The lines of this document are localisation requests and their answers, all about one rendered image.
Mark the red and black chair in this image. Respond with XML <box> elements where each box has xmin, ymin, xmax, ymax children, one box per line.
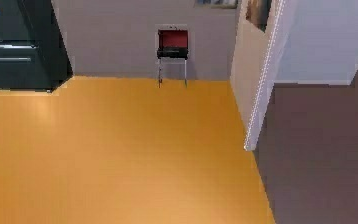
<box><xmin>156</xmin><ymin>28</ymin><xmax>190</xmax><ymax>89</ymax></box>

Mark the black fridge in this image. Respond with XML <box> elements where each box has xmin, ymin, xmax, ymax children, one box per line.
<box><xmin>0</xmin><ymin>0</ymin><xmax>74</xmax><ymax>93</ymax></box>

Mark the framed wall picture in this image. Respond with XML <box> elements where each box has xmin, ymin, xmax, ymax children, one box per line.
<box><xmin>194</xmin><ymin>0</ymin><xmax>239</xmax><ymax>10</ymax></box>

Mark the silver fridge handle bar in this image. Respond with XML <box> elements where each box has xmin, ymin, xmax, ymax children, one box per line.
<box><xmin>0</xmin><ymin>57</ymin><xmax>32</xmax><ymax>63</ymax></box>
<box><xmin>0</xmin><ymin>44</ymin><xmax>39</xmax><ymax>50</ymax></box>

